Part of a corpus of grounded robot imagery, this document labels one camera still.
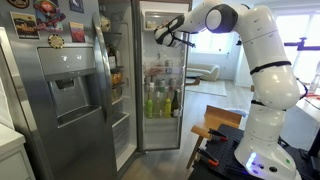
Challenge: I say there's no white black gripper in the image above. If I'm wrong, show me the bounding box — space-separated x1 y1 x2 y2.
154 15 185 47

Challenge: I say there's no clear top compartment lid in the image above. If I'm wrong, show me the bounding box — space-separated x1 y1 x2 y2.
142 11 175 31

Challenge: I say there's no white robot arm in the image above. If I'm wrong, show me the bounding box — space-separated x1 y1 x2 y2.
154 0 301 180

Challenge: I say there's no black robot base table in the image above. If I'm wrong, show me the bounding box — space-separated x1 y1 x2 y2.
188 123 320 180

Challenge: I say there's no open right fridge door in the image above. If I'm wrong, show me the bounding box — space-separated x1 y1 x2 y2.
135 0 190 152

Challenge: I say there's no stainless steel side-by-side fridge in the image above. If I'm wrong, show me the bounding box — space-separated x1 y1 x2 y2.
0 0 146 180

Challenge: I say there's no white sofa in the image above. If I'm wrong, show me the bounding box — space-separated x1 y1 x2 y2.
187 63 220 82

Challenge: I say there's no dark wine bottle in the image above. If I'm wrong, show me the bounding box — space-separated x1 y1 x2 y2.
171 90 179 117

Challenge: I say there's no clear bottle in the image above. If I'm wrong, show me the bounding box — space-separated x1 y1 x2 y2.
154 91 163 118

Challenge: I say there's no yellow-green bottle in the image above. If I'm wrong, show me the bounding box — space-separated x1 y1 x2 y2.
164 92 171 118

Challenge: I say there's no green bottle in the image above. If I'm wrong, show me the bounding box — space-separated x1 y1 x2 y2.
145 91 153 118

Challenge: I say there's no red picture magnet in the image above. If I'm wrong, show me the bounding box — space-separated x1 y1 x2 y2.
69 22 85 43

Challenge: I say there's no wooden chair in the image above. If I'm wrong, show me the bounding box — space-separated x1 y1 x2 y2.
186 105 242 169

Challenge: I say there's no round gold magnet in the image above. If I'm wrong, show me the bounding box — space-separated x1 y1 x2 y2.
48 34 64 49

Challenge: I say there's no colourful character magnet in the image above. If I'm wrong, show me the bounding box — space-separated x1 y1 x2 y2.
33 0 66 32

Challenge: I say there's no black orange clamp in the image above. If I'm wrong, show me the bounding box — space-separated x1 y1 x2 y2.
197 147 219 166

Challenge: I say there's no landscape photo magnet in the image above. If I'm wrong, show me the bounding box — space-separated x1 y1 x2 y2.
10 12 40 39

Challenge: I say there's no white lower kitchen cabinet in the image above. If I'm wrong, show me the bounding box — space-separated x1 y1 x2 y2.
0 125 35 180

